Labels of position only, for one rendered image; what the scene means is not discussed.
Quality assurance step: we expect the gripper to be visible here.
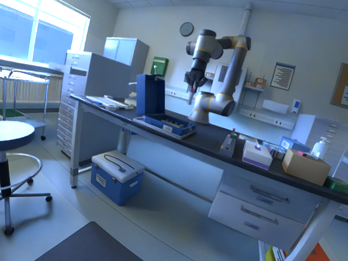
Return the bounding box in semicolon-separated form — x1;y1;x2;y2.
184;59;210;93

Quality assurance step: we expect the blue case lid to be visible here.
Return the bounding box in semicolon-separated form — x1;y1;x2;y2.
136;73;166;116

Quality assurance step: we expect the blue transport case body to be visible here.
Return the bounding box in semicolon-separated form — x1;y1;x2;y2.
144;114;197;136

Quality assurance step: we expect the grey tray under case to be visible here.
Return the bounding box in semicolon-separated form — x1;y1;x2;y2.
132;116;198;140

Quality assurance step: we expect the grey slotted mailer tray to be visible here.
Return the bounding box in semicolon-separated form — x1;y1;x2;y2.
218;133;237;158

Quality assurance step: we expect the white flat tray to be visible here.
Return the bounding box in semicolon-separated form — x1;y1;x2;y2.
85;95;129;108

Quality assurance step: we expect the green tray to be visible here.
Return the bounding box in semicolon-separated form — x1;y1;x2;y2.
0;108;27;122

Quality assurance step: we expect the white socket trunking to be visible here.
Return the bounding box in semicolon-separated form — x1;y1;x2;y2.
238;108;297;131
165;85;192;98

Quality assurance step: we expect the white cupboard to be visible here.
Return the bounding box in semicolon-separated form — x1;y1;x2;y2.
102;36;150;66

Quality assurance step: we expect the white paper dispenser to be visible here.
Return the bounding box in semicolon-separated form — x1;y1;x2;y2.
261;99;290;115

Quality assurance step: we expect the white purple tissue box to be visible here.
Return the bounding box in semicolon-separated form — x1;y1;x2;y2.
242;140;273;171

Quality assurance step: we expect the white soap dispenser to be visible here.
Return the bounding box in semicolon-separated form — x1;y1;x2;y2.
290;98;302;115

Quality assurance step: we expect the grey drawer cabinet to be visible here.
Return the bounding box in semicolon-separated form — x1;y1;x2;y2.
56;49;130;158

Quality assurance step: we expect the box of coloured slides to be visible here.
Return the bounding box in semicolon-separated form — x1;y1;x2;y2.
262;140;287;160

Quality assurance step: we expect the blue box with label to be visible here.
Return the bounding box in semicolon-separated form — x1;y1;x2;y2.
279;136;311;153

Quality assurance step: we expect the blue cooler box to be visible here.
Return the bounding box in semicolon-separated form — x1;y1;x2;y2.
90;149;146;207

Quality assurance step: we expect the brown cardboard box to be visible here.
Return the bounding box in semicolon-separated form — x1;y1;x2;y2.
281;148;332;187

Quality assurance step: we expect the white pump bottle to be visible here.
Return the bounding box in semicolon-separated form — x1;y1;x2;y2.
310;136;329;160

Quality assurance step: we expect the cork notice board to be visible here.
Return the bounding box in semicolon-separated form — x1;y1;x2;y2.
330;62;348;109

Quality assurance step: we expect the white bench drawer unit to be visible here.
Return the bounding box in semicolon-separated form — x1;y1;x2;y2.
208;172;322;253

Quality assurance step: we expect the white radiator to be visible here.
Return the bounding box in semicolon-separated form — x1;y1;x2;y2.
0;75;63;103

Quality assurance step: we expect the window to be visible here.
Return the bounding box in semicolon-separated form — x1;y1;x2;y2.
0;0;91;65

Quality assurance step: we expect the metal trolley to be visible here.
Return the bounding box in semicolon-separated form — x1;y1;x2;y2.
0;66;52;141

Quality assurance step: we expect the green flat box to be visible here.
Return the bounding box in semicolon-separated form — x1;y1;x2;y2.
323;176;348;195

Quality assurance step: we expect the blue round stool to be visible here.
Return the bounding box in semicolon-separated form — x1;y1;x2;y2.
0;121;53;236

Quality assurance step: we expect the dark floor mat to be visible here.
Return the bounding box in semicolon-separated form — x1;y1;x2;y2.
34;221;145;261

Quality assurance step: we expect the orange yellow floor sign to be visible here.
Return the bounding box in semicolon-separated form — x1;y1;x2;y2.
265;242;330;261

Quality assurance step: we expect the white wall analyser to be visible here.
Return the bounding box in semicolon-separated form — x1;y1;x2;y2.
211;62;249;99

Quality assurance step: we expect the green wall box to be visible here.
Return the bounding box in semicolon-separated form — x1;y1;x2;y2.
150;56;169;77

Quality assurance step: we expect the grey wall clock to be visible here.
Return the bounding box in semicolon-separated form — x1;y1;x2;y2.
179;22;195;37

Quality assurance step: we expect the white wall shelf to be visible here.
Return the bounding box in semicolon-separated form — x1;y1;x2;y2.
242;85;265;93

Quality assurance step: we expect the framed wall notice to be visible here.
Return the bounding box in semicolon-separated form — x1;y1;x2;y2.
269;61;296;92

